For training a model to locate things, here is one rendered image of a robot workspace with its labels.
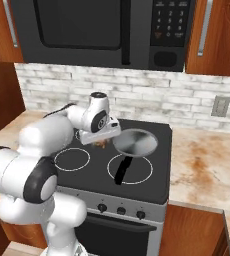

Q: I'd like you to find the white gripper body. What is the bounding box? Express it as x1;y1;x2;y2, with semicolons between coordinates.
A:
78;126;122;146

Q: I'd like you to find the brown chicken drumstick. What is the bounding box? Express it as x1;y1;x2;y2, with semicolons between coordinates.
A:
92;139;110;150

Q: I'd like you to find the black hob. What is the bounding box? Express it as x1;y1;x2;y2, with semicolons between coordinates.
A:
51;118;173;206

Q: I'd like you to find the silver oven front panel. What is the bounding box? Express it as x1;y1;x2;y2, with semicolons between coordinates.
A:
55;185;168;256

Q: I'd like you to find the black microwave oven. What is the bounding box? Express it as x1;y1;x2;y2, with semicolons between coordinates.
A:
9;0;197;73

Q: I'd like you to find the wooden tall cupboard panel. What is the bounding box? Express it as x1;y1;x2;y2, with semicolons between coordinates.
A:
0;61;27;142

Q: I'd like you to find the black oven door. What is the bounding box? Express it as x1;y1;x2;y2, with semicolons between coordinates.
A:
74;213;164;256

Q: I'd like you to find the wooden base cupboard door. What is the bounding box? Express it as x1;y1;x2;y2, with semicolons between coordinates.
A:
158;203;230;256
0;188;49;256

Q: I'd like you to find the silver pan with black handle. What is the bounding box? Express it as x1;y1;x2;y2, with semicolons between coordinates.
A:
111;128;159;186

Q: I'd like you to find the black oven door handle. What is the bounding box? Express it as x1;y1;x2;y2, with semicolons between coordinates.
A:
86;212;158;234

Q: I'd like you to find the black microwave door handle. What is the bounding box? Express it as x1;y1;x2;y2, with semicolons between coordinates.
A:
121;0;132;66

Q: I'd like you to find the grey wall socket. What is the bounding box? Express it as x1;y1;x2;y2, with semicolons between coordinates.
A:
210;95;230;118

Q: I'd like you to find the silver cupboard handle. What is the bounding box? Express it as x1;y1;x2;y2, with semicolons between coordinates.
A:
197;0;214;57
2;0;19;49

